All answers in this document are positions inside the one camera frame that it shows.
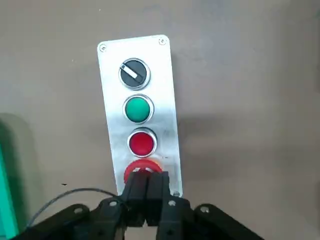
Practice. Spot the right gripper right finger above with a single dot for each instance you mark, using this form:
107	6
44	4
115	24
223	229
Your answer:
180	220

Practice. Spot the black selector switch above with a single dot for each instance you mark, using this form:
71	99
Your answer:
133	73

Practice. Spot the red emergency stop button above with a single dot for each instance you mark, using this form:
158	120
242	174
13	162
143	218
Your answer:
140	165

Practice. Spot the green flat push button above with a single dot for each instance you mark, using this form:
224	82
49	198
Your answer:
138	109

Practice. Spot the green plastic tray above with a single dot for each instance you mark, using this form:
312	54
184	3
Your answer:
5	175

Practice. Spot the red flat push button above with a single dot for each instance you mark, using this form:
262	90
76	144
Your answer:
141	143

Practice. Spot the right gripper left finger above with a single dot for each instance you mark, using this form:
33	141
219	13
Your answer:
100	220

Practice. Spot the white button box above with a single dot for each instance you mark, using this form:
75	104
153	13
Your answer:
165	100

